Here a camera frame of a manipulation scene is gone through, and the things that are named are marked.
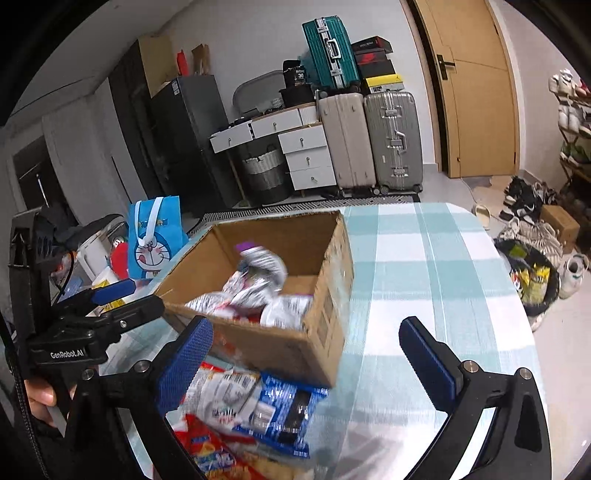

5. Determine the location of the red chip bag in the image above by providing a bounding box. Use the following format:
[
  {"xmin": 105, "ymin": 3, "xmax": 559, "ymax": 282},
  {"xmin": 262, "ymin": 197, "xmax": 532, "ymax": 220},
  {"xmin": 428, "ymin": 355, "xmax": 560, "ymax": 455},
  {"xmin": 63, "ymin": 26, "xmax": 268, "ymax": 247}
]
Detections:
[{"xmin": 175, "ymin": 414, "xmax": 264, "ymax": 480}]

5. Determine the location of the blue Oreo snack pack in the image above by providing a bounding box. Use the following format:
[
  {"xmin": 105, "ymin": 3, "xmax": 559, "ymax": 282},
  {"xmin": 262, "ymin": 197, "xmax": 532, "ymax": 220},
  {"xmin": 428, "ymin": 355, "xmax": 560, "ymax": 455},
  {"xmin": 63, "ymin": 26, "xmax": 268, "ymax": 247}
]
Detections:
[{"xmin": 231, "ymin": 373, "xmax": 329, "ymax": 459}]

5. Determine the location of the white red snack pack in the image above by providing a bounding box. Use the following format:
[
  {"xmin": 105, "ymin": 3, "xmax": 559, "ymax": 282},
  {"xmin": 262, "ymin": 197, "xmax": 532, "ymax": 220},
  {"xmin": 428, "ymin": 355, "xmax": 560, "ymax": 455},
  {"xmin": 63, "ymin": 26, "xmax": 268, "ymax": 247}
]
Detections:
[{"xmin": 259, "ymin": 295, "xmax": 312, "ymax": 331}]

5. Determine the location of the purple white snack pack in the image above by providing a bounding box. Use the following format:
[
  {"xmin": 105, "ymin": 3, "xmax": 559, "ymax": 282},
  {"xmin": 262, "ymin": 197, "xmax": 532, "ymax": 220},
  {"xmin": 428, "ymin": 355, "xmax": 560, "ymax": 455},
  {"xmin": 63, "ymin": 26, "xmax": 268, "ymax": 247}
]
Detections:
[{"xmin": 235, "ymin": 241, "xmax": 287, "ymax": 296}]

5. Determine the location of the person's left hand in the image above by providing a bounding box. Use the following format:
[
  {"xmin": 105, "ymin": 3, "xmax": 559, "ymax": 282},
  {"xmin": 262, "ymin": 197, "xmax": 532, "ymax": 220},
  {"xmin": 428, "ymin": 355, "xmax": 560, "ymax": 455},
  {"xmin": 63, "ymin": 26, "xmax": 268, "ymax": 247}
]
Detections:
[{"xmin": 24, "ymin": 378, "xmax": 57, "ymax": 428}]

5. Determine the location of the blue Doraemon tote bag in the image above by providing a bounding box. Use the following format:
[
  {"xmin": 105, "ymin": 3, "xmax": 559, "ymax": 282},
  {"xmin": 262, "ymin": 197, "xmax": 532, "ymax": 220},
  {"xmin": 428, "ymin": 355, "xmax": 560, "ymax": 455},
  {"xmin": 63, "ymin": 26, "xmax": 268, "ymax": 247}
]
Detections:
[{"xmin": 127, "ymin": 196, "xmax": 188, "ymax": 280}]

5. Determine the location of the plaid blue tablecloth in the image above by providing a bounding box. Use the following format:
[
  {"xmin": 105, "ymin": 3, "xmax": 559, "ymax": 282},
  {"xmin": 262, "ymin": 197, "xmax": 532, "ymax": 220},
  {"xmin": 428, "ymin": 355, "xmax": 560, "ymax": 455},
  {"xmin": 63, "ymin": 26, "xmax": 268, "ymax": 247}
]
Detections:
[{"xmin": 98, "ymin": 201, "xmax": 553, "ymax": 480}]

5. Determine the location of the SF cardboard box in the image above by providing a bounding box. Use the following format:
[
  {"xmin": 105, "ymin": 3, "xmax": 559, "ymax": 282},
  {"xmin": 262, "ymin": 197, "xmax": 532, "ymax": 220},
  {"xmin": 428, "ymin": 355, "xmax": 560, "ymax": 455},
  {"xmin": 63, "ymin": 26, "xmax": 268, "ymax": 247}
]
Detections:
[{"xmin": 152, "ymin": 211, "xmax": 355, "ymax": 387}]

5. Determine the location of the black trash bin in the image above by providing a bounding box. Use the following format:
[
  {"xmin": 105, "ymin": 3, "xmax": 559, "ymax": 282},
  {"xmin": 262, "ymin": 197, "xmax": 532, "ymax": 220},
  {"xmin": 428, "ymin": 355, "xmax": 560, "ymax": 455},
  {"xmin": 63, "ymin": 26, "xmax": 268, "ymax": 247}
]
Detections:
[{"xmin": 494, "ymin": 238, "xmax": 560, "ymax": 318}]

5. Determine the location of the small cardboard box on floor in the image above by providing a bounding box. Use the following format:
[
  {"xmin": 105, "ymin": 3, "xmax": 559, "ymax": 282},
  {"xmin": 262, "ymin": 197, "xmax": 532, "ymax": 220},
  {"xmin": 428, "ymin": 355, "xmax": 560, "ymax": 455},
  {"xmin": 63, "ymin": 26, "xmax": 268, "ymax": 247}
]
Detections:
[{"xmin": 541, "ymin": 205, "xmax": 580, "ymax": 253}]

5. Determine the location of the patterned floor rug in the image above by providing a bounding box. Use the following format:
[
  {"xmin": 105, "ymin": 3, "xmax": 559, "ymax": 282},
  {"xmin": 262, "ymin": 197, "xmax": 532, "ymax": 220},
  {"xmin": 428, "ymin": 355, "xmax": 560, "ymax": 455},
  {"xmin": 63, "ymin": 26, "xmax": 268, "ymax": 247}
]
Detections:
[{"xmin": 187, "ymin": 193, "xmax": 421, "ymax": 235}]

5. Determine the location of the woven laundry basket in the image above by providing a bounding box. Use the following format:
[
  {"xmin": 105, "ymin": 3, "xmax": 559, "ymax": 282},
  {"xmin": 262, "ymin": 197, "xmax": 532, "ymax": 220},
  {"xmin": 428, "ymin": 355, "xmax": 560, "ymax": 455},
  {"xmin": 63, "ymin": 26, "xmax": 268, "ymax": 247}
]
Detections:
[{"xmin": 242, "ymin": 149, "xmax": 293, "ymax": 204}]

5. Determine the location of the black refrigerator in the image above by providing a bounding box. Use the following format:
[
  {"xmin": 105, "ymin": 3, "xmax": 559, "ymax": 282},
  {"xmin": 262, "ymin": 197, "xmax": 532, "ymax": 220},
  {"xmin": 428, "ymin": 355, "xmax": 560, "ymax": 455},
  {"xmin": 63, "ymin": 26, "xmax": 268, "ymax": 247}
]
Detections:
[{"xmin": 151, "ymin": 75, "xmax": 242, "ymax": 216}]

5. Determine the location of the silver aluminium suitcase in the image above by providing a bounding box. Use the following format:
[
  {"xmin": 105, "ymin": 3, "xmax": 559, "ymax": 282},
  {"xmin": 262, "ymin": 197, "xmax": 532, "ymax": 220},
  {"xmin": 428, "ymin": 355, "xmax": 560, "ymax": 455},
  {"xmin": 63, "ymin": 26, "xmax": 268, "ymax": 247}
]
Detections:
[{"xmin": 363, "ymin": 91, "xmax": 423, "ymax": 193}]

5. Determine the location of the white drawer desk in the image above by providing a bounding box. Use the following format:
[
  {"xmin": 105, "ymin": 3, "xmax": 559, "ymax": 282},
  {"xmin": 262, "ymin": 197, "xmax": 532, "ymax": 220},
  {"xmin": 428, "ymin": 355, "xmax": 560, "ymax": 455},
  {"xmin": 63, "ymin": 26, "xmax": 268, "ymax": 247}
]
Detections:
[{"xmin": 209, "ymin": 103, "xmax": 337, "ymax": 191}]

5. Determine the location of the beige hard suitcase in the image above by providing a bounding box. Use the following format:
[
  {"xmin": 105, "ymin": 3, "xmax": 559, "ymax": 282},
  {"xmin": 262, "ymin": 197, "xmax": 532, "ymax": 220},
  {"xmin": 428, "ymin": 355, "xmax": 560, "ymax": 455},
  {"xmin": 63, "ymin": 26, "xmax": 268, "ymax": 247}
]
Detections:
[{"xmin": 318, "ymin": 93, "xmax": 377, "ymax": 190}]

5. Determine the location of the wooden door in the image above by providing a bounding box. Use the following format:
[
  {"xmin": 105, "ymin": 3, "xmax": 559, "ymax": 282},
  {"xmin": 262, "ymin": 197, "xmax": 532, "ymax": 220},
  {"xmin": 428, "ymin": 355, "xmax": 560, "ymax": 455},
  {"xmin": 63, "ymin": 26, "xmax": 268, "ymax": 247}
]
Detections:
[{"xmin": 409, "ymin": 0, "xmax": 519, "ymax": 178}]

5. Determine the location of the wooden shoe rack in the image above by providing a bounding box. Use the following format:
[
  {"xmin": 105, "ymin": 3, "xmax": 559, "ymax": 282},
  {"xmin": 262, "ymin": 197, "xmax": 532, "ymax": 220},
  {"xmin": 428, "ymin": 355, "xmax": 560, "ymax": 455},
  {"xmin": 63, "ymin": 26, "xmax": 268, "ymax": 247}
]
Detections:
[{"xmin": 548, "ymin": 69, "xmax": 590, "ymax": 198}]

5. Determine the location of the stack of shoe boxes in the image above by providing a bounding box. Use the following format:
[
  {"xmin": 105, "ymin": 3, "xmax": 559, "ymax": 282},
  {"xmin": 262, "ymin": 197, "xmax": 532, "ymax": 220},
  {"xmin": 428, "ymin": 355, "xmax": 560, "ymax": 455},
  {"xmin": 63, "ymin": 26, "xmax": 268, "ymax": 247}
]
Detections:
[{"xmin": 352, "ymin": 36, "xmax": 405, "ymax": 95}]

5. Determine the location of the teal hard suitcase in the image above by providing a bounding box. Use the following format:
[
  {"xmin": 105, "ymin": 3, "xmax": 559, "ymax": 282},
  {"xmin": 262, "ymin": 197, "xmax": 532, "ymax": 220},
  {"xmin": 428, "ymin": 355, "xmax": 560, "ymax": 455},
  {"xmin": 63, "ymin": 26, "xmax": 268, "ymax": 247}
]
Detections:
[{"xmin": 303, "ymin": 16, "xmax": 361, "ymax": 92}]

